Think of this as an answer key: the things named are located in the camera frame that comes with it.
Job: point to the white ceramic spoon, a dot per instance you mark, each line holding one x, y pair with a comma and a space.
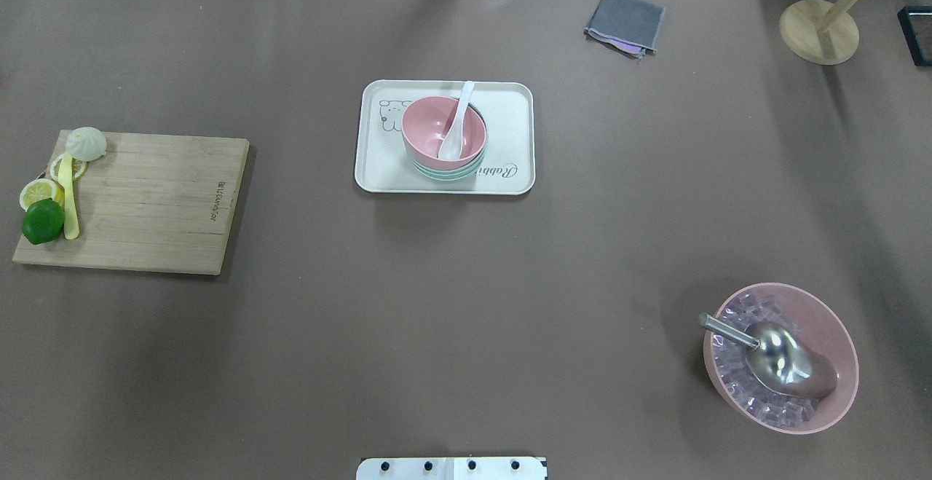
451, 147

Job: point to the small pink bowl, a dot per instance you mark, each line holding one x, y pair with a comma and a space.
443, 130

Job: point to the large pink ice bowl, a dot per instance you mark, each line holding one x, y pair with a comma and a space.
811, 322

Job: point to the stacked green bowls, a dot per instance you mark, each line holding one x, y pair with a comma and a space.
448, 172

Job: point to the cream rabbit tray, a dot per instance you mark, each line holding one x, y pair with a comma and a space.
508, 168

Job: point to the grey folded cloth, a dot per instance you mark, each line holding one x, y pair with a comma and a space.
630, 26

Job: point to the wooden cutting board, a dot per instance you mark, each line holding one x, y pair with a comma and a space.
158, 203

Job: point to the metal ice scoop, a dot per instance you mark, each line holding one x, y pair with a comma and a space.
779, 361

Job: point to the white steamed bun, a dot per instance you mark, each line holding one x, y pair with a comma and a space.
86, 143

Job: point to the wooden mug tree stand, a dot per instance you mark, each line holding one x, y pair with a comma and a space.
820, 31

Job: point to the green lime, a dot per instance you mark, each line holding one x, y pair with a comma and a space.
43, 221

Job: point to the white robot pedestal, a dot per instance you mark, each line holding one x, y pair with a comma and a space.
481, 467

